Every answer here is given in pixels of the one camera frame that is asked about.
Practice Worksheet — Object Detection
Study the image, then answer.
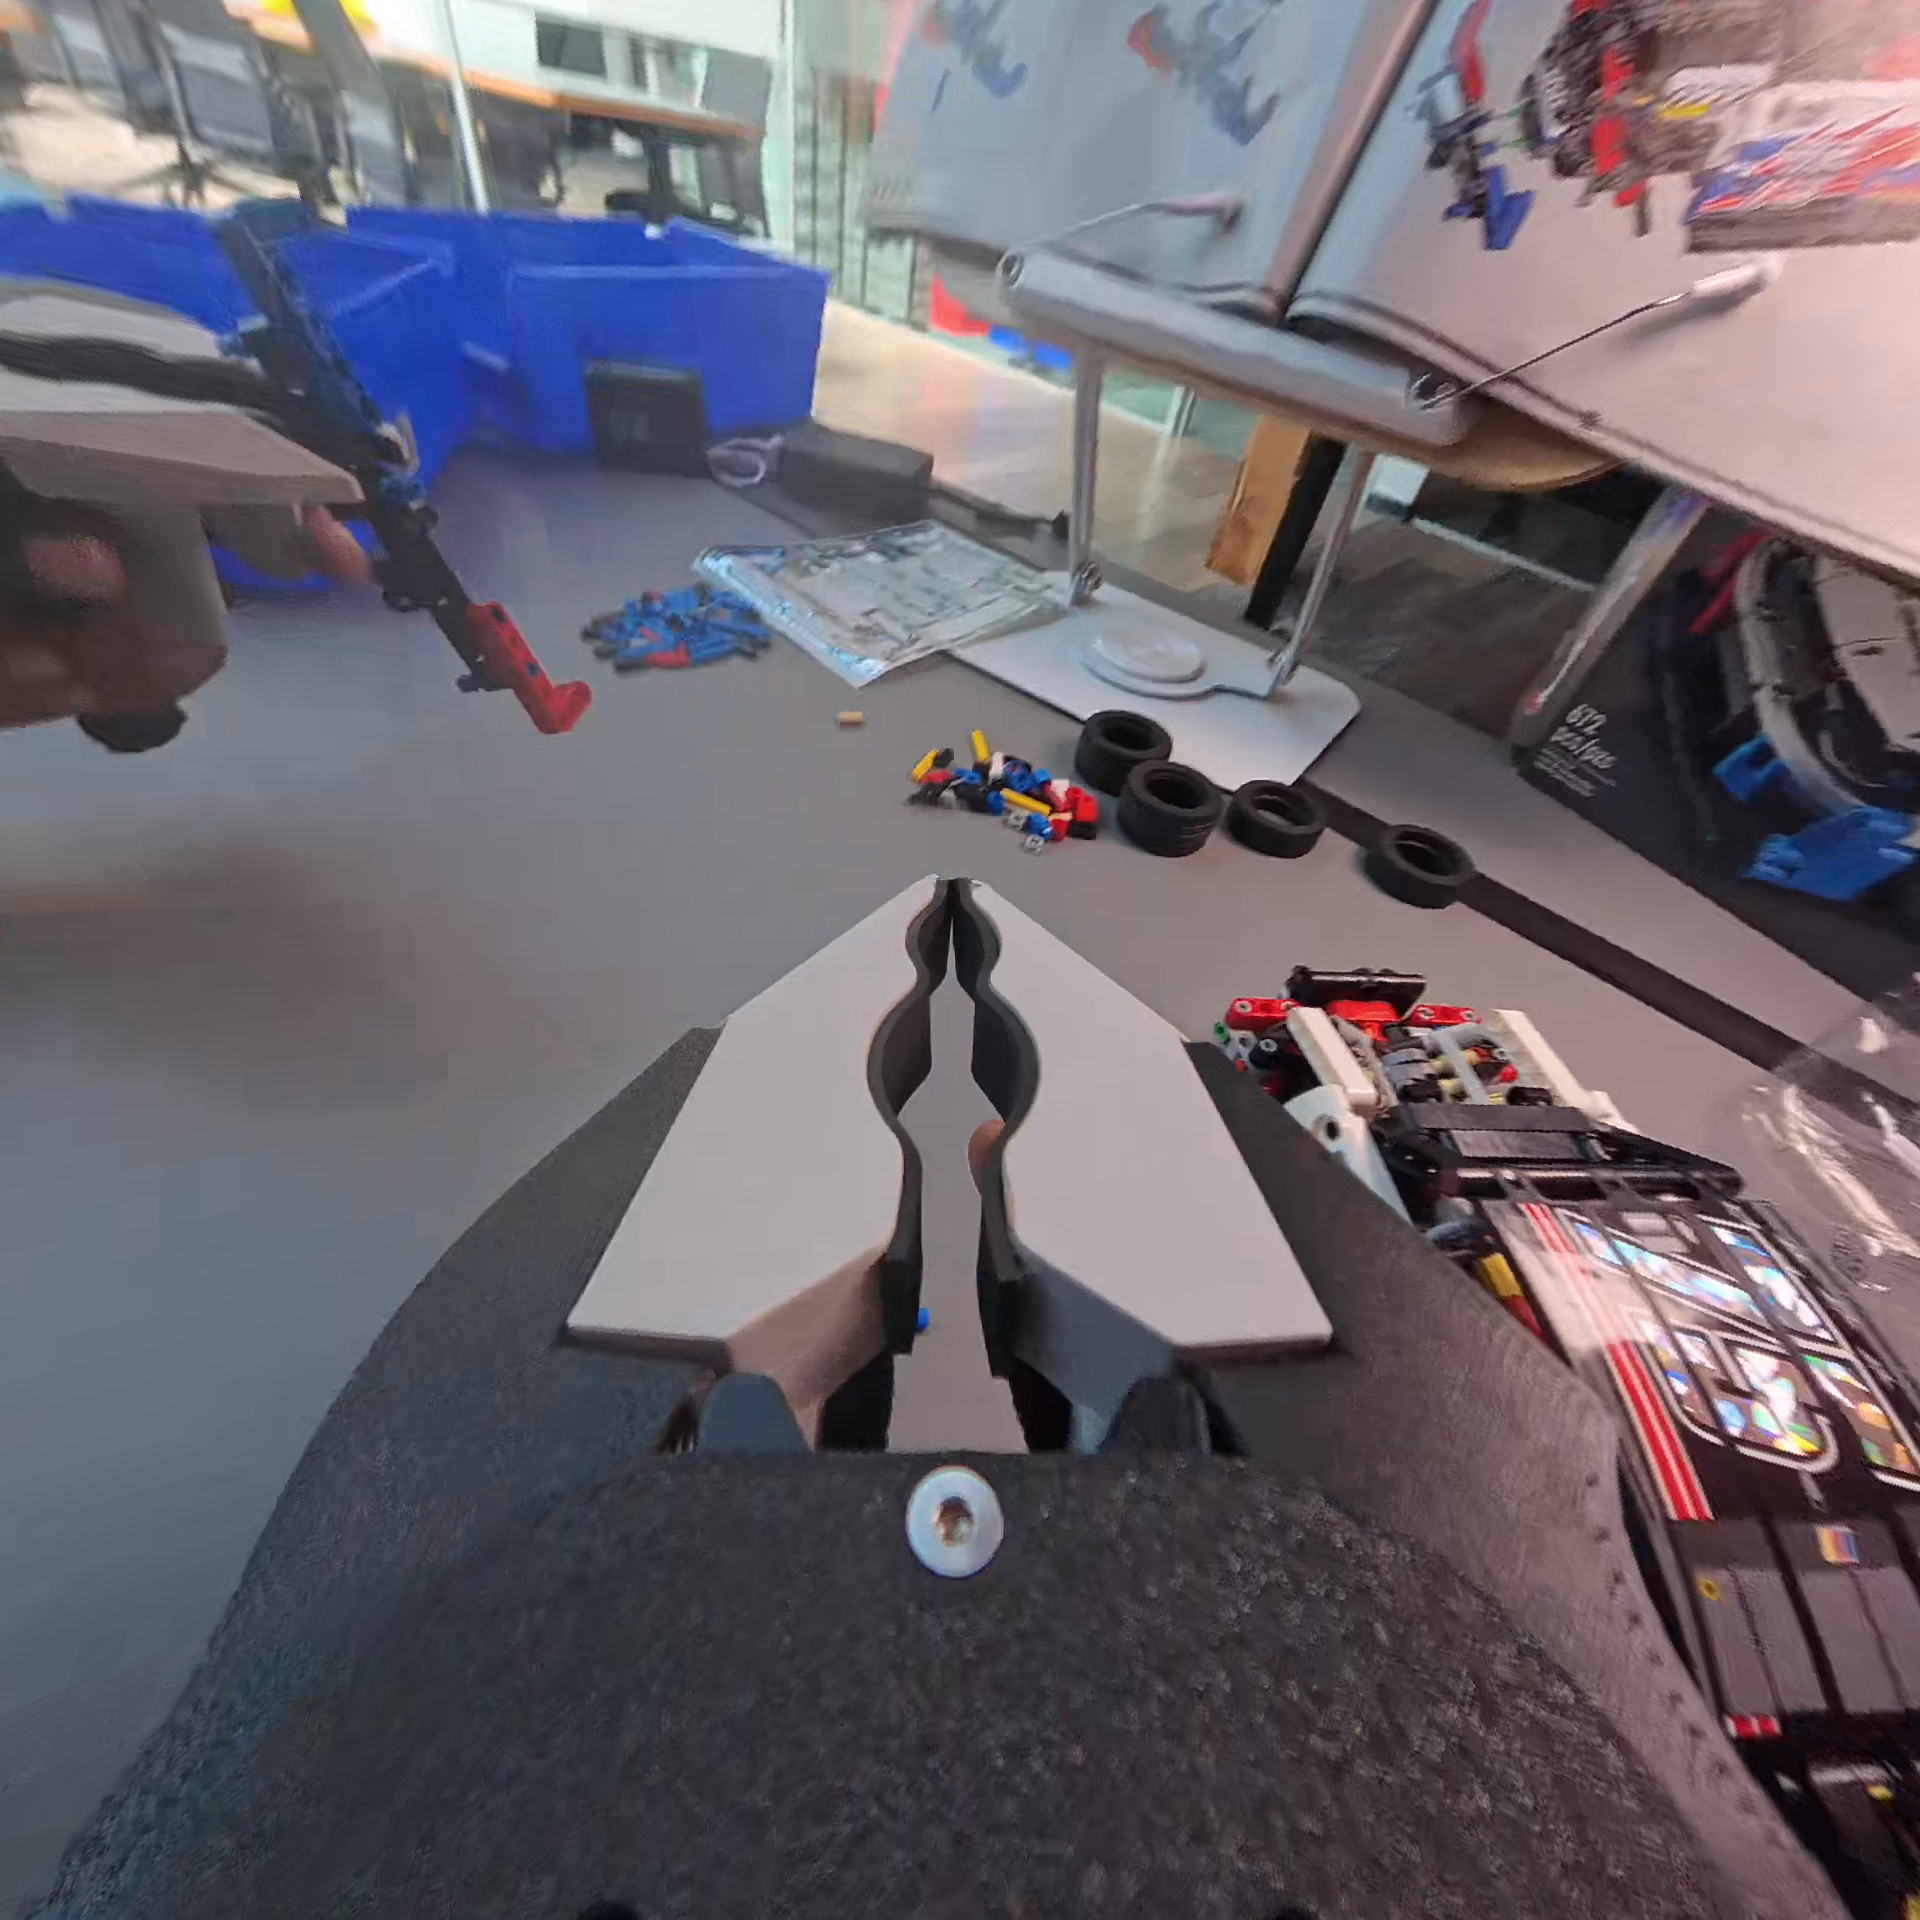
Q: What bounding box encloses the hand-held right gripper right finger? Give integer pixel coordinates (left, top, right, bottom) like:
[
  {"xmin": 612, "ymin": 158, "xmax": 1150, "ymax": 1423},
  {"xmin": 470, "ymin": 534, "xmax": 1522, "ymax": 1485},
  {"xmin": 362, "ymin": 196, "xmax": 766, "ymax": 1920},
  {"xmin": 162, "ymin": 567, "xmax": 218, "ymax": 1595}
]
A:
[{"xmin": 956, "ymin": 877, "xmax": 1337, "ymax": 1454}]

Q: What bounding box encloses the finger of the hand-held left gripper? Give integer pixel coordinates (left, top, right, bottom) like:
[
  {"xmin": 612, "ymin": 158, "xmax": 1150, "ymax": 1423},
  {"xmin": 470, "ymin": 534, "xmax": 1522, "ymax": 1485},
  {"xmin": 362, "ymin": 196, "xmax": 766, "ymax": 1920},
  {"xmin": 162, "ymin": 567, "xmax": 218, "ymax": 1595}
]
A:
[
  {"xmin": 0, "ymin": 279, "xmax": 305, "ymax": 425},
  {"xmin": 0, "ymin": 404, "xmax": 365, "ymax": 511}
]

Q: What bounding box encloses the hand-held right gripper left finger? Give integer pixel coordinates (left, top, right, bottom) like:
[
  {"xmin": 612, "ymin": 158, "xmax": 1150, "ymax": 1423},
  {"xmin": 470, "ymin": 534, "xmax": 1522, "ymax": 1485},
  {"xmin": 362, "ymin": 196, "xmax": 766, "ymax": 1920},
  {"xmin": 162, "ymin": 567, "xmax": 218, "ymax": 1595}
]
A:
[{"xmin": 568, "ymin": 877, "xmax": 956, "ymax": 1451}]

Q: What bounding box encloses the black red blue beam assembly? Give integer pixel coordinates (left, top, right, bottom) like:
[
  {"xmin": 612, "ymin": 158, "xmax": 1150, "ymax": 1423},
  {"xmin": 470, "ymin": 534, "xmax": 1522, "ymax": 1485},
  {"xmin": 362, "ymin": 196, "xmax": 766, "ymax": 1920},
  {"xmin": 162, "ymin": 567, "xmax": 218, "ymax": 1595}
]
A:
[{"xmin": 221, "ymin": 209, "xmax": 593, "ymax": 735}]

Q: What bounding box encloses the partly built toy race car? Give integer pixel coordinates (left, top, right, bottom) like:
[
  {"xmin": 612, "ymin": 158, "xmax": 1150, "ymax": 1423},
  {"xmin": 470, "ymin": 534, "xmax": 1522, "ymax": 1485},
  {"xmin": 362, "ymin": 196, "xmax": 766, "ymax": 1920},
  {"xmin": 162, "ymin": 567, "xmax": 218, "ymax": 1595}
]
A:
[{"xmin": 1212, "ymin": 964, "xmax": 1920, "ymax": 1920}]

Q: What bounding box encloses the grey desk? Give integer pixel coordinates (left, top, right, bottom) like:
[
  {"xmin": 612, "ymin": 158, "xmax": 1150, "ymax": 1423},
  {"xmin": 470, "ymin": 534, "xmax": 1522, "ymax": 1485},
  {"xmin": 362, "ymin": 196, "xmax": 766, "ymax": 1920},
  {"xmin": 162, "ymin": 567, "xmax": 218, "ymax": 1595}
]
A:
[{"xmin": 0, "ymin": 448, "xmax": 1920, "ymax": 1920}]

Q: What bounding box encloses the person's left hand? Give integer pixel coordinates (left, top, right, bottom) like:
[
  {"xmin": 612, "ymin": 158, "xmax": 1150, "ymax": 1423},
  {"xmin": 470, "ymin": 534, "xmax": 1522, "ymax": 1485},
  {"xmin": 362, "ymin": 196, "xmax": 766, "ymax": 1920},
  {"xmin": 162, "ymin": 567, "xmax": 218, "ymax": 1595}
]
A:
[{"xmin": 0, "ymin": 499, "xmax": 377, "ymax": 735}]

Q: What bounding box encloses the black toy tyre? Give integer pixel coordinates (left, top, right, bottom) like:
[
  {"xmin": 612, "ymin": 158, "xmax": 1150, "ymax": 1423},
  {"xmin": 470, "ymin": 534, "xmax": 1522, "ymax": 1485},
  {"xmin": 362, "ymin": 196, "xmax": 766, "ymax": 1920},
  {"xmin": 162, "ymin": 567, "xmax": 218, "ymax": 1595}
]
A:
[
  {"xmin": 1075, "ymin": 708, "xmax": 1177, "ymax": 798},
  {"xmin": 1360, "ymin": 821, "xmax": 1478, "ymax": 911},
  {"xmin": 1226, "ymin": 777, "xmax": 1331, "ymax": 862},
  {"xmin": 1117, "ymin": 758, "xmax": 1226, "ymax": 857}
]

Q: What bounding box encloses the pile of mixed small pieces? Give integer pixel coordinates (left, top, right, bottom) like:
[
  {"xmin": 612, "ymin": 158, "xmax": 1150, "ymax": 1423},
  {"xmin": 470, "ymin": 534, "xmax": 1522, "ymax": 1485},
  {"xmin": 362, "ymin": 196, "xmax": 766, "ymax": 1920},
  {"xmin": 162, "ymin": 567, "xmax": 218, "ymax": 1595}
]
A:
[{"xmin": 905, "ymin": 728, "xmax": 1105, "ymax": 857}]

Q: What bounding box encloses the black case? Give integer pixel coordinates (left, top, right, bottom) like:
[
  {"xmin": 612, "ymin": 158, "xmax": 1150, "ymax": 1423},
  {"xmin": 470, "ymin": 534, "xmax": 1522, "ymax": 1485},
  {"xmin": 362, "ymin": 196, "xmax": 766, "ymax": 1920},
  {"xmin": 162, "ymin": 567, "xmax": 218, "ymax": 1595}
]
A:
[{"xmin": 582, "ymin": 359, "xmax": 710, "ymax": 479}]

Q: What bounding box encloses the pile of blue red pins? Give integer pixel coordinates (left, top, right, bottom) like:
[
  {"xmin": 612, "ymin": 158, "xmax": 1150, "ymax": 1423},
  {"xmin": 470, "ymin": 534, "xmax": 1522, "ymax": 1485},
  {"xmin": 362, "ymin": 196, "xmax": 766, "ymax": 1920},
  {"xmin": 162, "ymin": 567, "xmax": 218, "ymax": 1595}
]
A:
[{"xmin": 582, "ymin": 584, "xmax": 777, "ymax": 672}]

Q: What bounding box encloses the shiny sticker sheet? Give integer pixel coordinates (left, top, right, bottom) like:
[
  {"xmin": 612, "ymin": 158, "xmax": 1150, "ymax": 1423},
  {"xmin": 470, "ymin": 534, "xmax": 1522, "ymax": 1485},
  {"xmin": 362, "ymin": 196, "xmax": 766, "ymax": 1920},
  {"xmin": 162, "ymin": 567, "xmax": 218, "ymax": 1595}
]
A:
[{"xmin": 694, "ymin": 518, "xmax": 1070, "ymax": 687}]

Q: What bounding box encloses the black power adapter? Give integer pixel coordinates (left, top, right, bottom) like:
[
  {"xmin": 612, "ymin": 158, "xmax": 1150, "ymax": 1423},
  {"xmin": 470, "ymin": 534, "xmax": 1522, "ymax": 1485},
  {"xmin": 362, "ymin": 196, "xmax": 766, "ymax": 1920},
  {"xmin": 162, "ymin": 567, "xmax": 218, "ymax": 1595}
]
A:
[{"xmin": 776, "ymin": 421, "xmax": 937, "ymax": 521}]

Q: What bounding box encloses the clear plastic bag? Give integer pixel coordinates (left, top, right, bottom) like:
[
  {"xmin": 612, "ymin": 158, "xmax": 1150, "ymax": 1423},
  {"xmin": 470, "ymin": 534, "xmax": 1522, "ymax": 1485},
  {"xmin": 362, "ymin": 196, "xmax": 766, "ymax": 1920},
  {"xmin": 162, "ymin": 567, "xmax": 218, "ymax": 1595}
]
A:
[{"xmin": 1740, "ymin": 997, "xmax": 1920, "ymax": 1310}]

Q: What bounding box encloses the black toy car box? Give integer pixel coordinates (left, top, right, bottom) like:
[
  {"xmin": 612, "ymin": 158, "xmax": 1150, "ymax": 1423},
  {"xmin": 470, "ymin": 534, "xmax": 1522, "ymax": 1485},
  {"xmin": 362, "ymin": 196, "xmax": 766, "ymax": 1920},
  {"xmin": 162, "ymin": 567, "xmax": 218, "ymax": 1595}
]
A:
[{"xmin": 1507, "ymin": 479, "xmax": 1920, "ymax": 1009}]

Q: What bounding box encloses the silver book stand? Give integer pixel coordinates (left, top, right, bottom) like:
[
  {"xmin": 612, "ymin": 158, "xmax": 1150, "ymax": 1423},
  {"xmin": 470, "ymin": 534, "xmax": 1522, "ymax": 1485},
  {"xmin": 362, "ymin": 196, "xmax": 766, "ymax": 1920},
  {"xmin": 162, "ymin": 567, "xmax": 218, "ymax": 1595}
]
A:
[{"xmin": 952, "ymin": 187, "xmax": 1788, "ymax": 793}]

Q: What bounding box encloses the open instruction booklet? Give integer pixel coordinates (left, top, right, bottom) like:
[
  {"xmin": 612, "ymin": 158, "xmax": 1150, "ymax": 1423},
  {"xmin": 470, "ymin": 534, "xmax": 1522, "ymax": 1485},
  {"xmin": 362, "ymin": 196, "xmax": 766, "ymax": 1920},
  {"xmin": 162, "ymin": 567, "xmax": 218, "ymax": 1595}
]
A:
[{"xmin": 862, "ymin": 0, "xmax": 1920, "ymax": 582}]

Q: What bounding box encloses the wooden post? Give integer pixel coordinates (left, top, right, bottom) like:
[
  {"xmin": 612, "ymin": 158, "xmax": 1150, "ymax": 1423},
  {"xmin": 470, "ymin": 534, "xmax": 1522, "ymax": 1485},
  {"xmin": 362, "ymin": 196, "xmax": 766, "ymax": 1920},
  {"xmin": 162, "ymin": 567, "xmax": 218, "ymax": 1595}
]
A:
[{"xmin": 1206, "ymin": 416, "xmax": 1317, "ymax": 590}]

